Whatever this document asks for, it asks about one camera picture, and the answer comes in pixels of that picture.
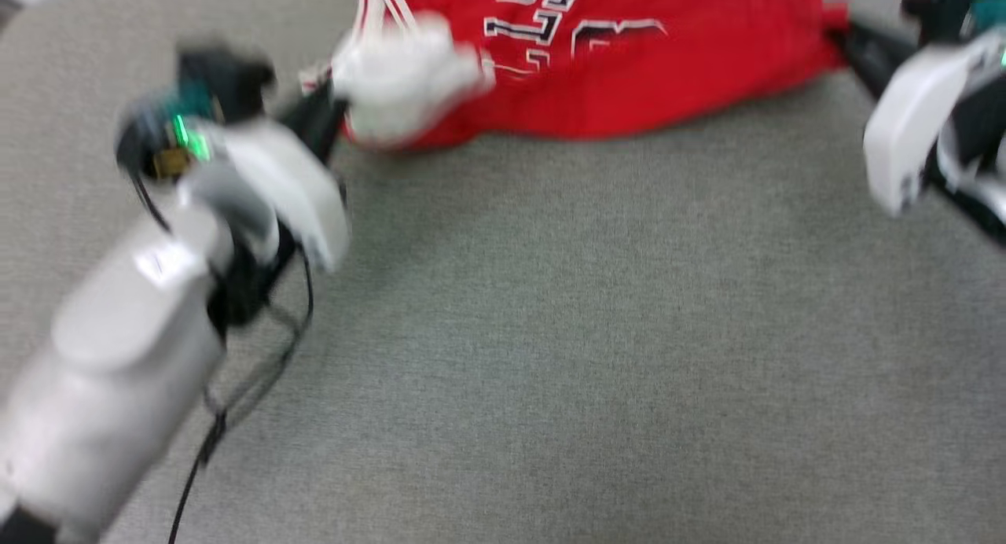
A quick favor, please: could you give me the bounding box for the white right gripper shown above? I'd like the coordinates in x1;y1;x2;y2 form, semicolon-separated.
832;20;1006;216

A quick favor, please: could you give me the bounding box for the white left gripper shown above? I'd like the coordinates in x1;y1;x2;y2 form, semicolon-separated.
179;86;352;330

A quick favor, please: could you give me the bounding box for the red jersey with white trim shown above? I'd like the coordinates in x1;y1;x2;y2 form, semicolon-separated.
299;0;854;153

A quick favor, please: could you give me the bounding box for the thin black cable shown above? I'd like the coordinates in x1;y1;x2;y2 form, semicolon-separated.
167;249;317;544
128;171;175;236

